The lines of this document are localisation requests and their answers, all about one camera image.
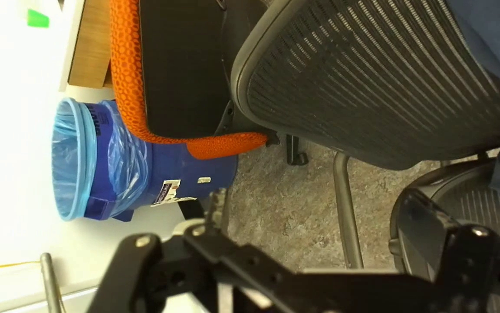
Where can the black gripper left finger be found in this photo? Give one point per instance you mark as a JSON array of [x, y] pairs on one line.
[[211, 203]]

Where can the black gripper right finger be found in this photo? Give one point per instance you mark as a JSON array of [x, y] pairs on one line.
[[421, 231]]

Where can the black mesh office chair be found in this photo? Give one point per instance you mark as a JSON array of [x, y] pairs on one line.
[[393, 83]]

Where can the orange mesh chair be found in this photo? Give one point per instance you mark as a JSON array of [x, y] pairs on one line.
[[169, 77]]

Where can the blue bin with plastic liner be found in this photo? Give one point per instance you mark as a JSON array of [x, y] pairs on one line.
[[102, 170]]

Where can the wooden board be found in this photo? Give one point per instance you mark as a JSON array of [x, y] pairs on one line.
[[93, 49]]

